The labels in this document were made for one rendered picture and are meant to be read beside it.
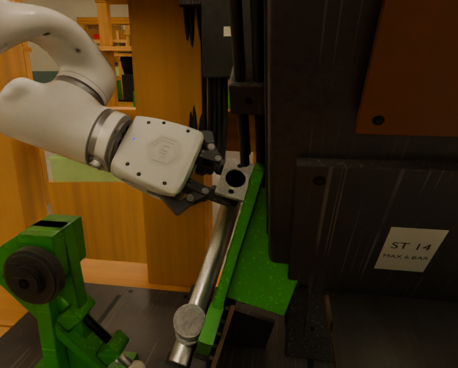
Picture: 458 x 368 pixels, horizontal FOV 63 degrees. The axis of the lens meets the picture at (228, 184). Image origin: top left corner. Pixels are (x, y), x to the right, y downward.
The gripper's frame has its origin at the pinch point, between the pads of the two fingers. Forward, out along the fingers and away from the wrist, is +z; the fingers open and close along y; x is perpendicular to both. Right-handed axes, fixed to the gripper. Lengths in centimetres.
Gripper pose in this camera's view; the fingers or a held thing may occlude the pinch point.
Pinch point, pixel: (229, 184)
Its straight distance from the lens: 51.0
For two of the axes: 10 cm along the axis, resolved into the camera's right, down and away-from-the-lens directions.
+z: 9.4, 3.4, 0.0
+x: -1.4, 3.9, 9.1
